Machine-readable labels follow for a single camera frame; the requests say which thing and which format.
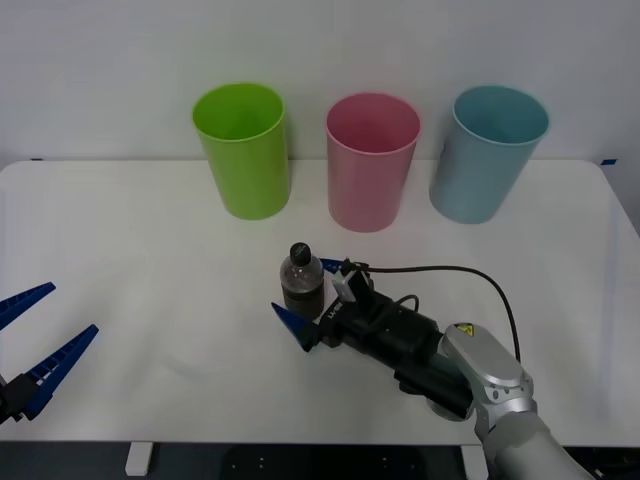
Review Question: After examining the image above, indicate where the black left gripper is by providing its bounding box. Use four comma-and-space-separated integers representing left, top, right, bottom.
0, 282, 100, 426

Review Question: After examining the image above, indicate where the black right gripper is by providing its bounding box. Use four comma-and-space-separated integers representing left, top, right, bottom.
271, 257, 444, 372

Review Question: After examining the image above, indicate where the small dark drink bottle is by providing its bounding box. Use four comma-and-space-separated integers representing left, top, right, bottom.
278, 241, 326, 322

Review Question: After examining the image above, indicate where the pink plastic bin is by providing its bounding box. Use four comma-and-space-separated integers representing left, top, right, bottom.
324, 92, 422, 234

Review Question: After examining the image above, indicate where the green plastic bin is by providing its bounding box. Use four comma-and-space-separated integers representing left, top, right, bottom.
191, 82, 292, 221

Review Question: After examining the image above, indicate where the white table leg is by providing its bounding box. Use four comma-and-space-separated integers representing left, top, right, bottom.
124, 442, 152, 476

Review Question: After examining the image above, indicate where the pale blue plastic bin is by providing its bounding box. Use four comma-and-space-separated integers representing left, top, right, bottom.
428, 84, 550, 225

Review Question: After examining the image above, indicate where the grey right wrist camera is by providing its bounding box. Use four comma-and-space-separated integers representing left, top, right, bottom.
330, 260, 376, 306

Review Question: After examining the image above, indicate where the long black camera cable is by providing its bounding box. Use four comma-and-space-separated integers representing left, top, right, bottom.
344, 259, 522, 365

